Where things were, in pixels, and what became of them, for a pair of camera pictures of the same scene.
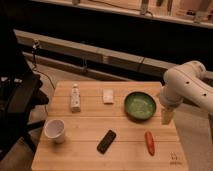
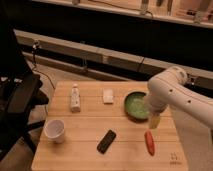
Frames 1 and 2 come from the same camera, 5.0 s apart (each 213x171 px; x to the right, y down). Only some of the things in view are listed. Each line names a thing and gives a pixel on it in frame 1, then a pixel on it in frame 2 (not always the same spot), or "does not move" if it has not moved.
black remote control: [106, 141] does not move
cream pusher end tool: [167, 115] → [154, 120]
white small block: [108, 96] does not move
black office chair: [20, 93] does not move
